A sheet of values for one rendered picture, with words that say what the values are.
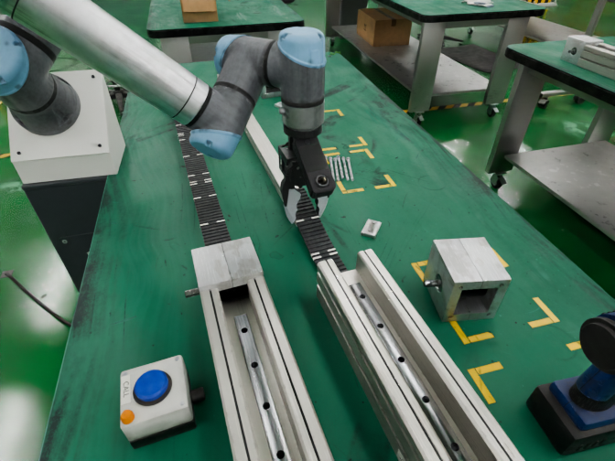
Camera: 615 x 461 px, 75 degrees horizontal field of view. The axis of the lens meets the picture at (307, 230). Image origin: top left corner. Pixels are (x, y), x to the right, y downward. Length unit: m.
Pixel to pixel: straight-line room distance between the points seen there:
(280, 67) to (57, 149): 0.65
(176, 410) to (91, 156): 0.74
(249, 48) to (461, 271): 0.49
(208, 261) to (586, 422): 0.54
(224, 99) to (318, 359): 0.44
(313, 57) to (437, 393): 0.52
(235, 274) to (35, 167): 0.69
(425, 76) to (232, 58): 2.52
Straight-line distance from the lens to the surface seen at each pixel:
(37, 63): 1.03
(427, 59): 3.13
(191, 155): 1.10
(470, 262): 0.69
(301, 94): 0.69
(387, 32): 4.43
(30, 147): 1.18
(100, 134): 1.13
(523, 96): 2.42
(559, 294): 0.85
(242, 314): 0.64
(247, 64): 0.71
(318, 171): 0.70
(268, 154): 1.07
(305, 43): 0.67
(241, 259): 0.65
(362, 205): 0.93
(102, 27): 0.64
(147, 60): 0.64
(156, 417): 0.56
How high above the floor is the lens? 1.32
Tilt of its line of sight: 39 degrees down
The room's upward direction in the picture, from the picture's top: straight up
